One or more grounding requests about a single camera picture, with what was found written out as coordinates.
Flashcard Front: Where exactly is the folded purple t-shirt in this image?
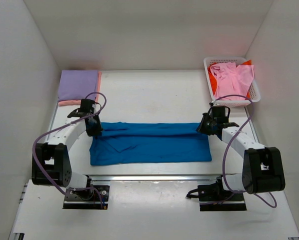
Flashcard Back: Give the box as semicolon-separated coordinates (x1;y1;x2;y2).
57;69;99;101

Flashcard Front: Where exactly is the pink t-shirt in basket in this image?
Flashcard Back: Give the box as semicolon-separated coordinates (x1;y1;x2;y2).
209;62;255;101

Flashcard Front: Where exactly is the orange t-shirt in basket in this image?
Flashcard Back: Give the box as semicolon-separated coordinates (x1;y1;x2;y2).
206;59;257;100

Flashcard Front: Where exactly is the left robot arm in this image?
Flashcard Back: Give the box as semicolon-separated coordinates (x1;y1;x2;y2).
31;99;103;199

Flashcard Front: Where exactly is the white plastic laundry basket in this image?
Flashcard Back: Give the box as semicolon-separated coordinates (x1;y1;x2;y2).
203;56;261;108

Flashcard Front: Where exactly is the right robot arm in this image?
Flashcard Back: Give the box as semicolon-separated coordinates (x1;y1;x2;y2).
196;106;286;201

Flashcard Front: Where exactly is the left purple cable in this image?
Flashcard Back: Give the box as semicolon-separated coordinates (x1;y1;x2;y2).
32;92;107;210

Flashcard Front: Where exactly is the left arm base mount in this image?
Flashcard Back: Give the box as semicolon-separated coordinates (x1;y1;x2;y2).
62;176;111;210

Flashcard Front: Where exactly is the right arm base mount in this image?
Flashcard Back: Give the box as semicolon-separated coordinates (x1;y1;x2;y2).
186;179;247;212

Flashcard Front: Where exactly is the blue polo t-shirt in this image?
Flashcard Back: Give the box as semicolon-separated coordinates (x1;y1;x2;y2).
89;122;212;166

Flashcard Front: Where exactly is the folded salmon pink t-shirt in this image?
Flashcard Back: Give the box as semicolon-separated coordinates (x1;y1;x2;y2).
58;70;103;107

